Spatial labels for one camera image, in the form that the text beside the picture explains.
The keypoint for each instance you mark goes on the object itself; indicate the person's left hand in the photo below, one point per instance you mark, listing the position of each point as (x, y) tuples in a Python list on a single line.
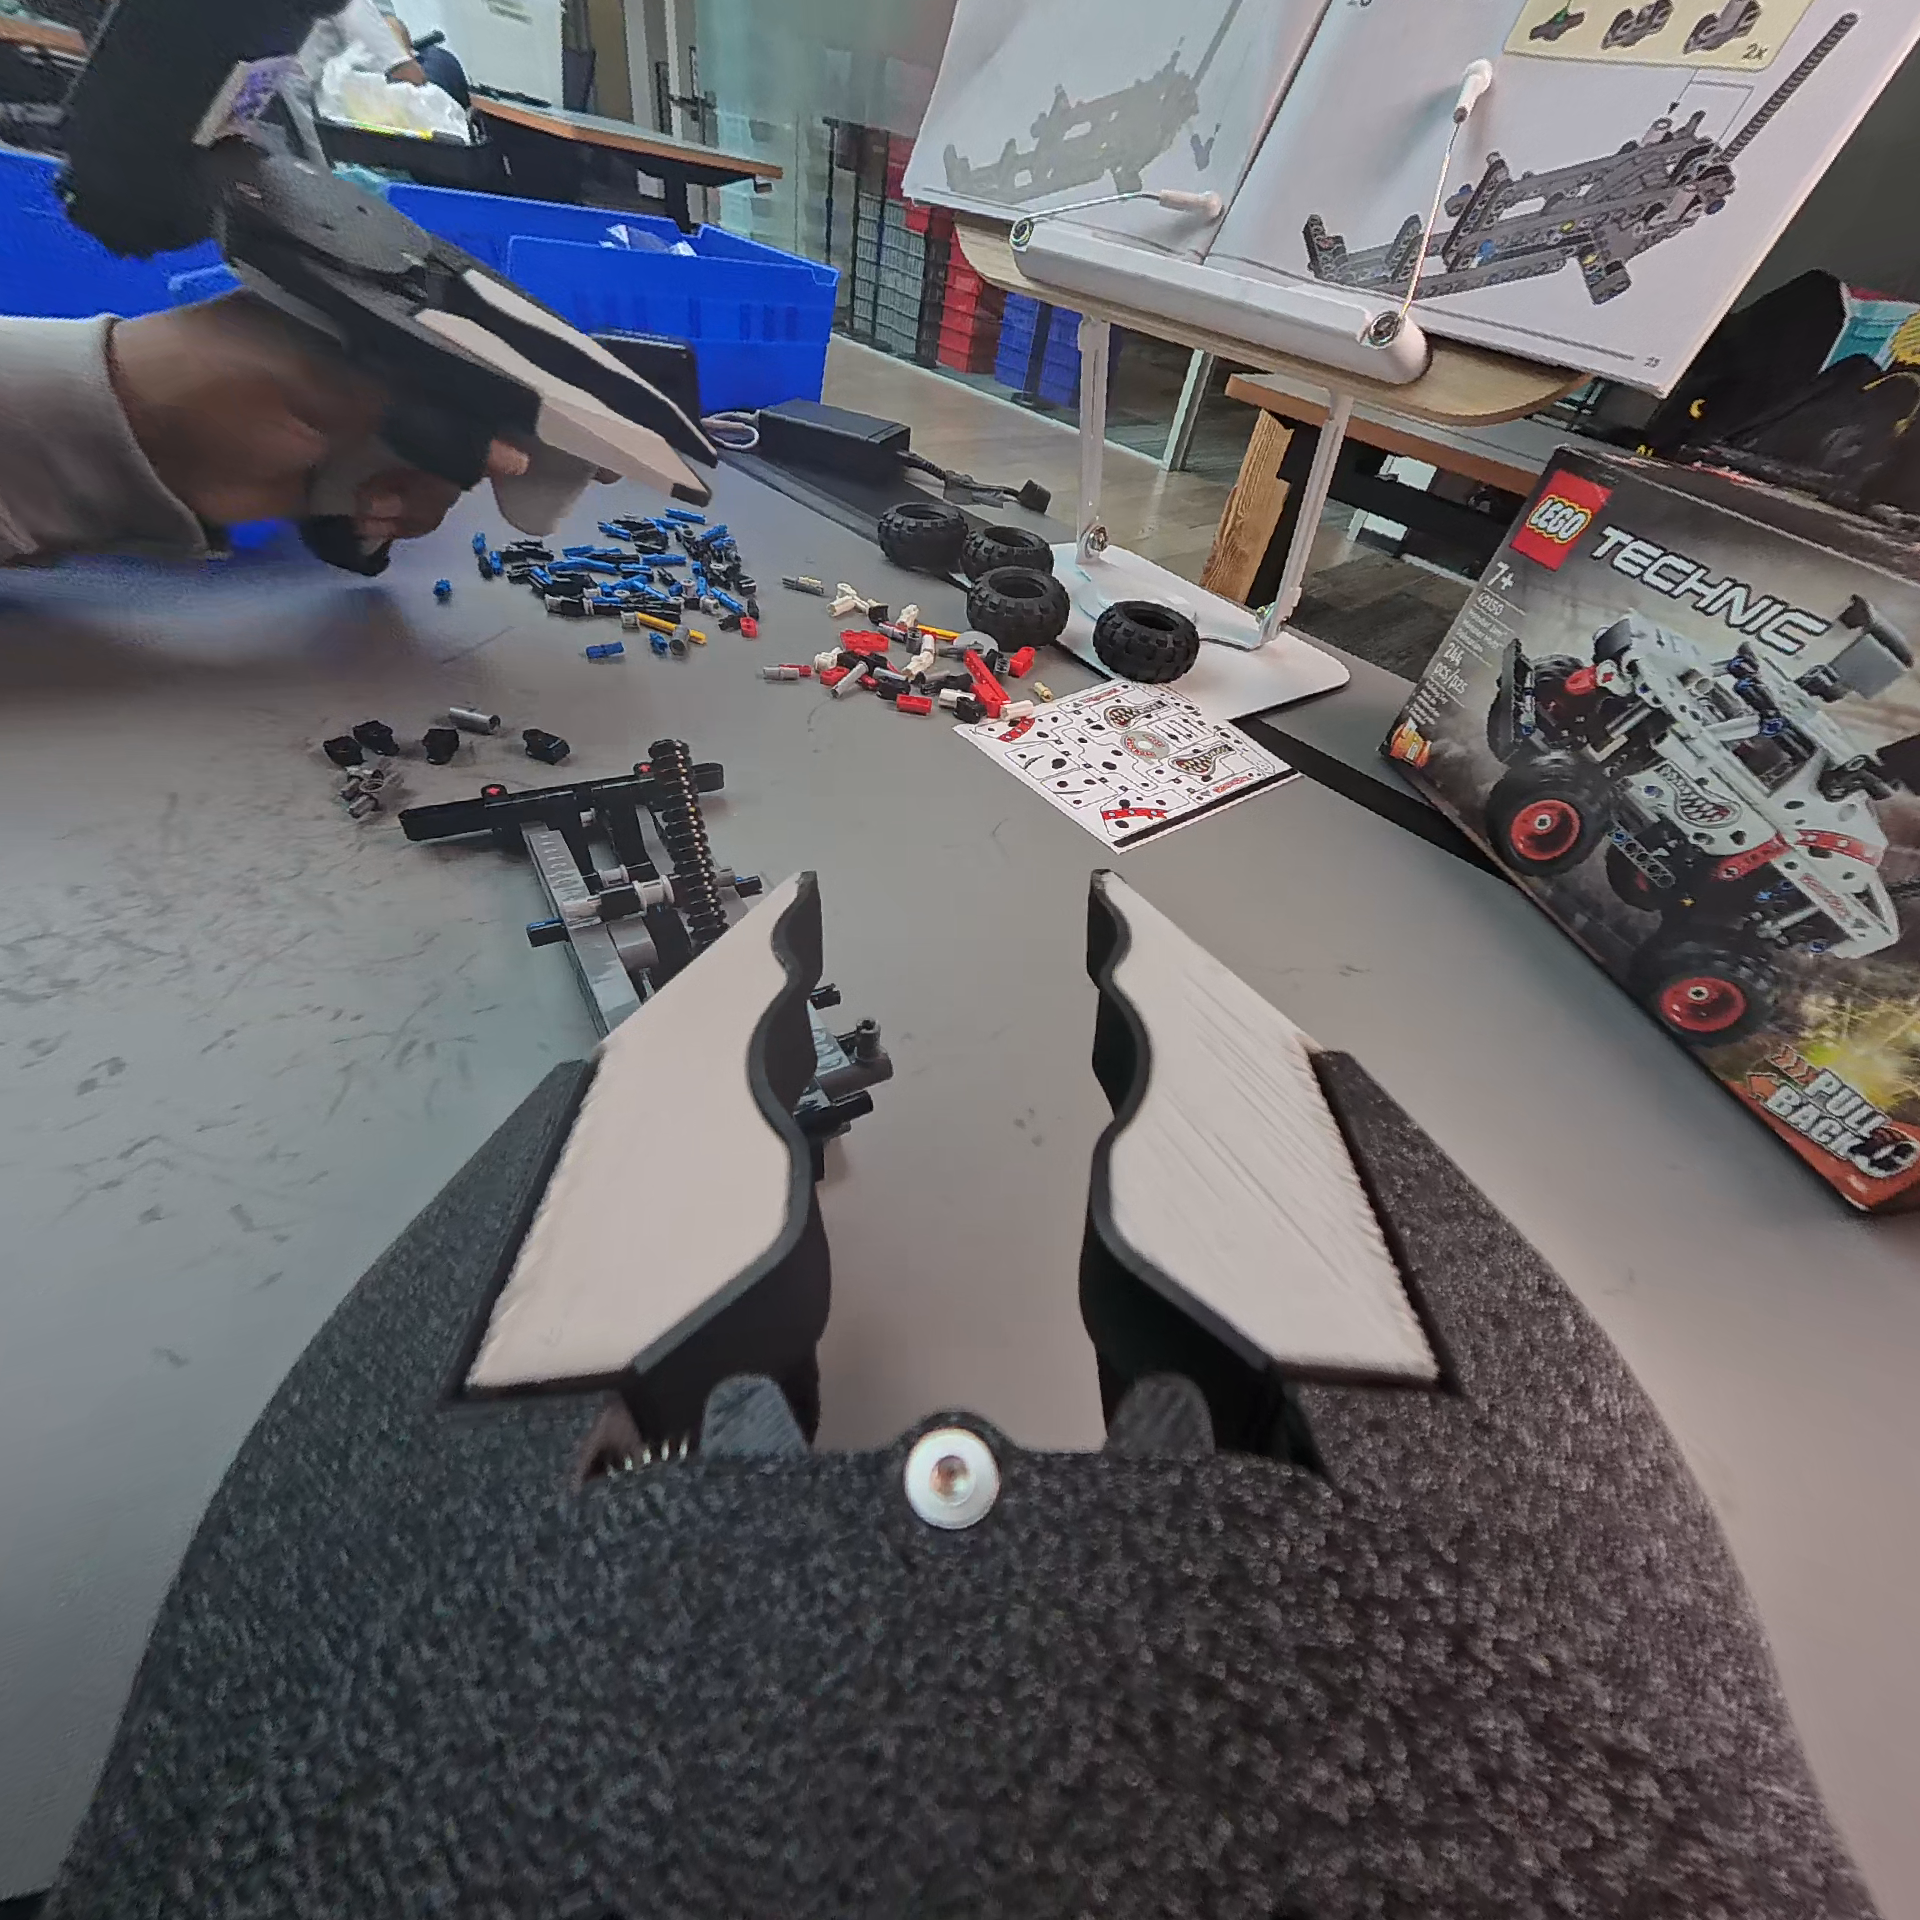
[(239, 407)]

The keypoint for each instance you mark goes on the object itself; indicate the toy truck set box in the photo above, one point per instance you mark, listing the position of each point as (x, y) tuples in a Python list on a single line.
[(1727, 599)]

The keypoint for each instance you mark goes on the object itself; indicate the black toy tire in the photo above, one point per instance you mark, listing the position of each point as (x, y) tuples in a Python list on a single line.
[(1037, 552), (896, 536), (988, 610), (1116, 643)]

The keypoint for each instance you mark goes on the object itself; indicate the blue bin with square label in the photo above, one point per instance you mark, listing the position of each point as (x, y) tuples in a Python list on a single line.
[(43, 239)]

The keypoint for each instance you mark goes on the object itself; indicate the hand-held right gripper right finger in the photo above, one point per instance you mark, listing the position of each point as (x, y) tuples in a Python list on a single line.
[(1261, 1200)]

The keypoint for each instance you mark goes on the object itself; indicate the shelf of small storage bins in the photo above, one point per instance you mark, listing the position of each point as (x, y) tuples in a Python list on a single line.
[(963, 302)]

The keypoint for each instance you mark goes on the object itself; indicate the building instruction booklet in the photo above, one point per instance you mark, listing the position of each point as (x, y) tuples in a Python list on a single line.
[(1050, 89)]

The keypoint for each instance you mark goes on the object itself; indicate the pile of red white pieces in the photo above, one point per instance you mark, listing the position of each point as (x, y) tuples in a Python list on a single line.
[(865, 641)]

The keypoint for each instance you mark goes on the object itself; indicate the white sticker sheet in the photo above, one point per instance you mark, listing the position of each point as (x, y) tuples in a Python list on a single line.
[(1050, 747)]

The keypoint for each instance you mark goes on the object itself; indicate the pile of blue black pins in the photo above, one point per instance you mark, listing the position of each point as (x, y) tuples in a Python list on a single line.
[(631, 569)]

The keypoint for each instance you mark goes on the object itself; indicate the grey black toy chassis model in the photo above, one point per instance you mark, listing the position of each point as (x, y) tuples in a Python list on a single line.
[(511, 811)]

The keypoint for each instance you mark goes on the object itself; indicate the black power adapter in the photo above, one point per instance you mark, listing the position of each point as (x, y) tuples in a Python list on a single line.
[(834, 435)]

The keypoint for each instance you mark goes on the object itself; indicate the dark background desk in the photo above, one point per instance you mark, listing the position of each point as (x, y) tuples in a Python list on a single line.
[(631, 137)]

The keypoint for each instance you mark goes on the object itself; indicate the white wooden book stand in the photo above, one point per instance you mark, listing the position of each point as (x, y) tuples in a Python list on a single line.
[(1230, 307)]

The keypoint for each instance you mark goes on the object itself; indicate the person's left forearm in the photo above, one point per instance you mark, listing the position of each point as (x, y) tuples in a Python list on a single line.
[(78, 451)]

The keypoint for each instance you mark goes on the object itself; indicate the dark printed box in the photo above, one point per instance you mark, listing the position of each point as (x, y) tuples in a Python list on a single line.
[(1800, 407)]

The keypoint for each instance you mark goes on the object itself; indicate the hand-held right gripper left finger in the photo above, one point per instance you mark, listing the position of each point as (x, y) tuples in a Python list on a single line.
[(631, 1200)]

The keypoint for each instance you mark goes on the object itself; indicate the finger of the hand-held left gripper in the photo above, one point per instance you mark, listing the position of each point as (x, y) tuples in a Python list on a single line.
[(585, 420), (534, 307)]

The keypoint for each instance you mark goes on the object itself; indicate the wooden background table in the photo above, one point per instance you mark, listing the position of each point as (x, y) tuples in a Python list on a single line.
[(1245, 511)]

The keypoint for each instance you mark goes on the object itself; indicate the plain blue bin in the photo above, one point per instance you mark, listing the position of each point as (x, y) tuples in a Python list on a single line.
[(721, 314)]

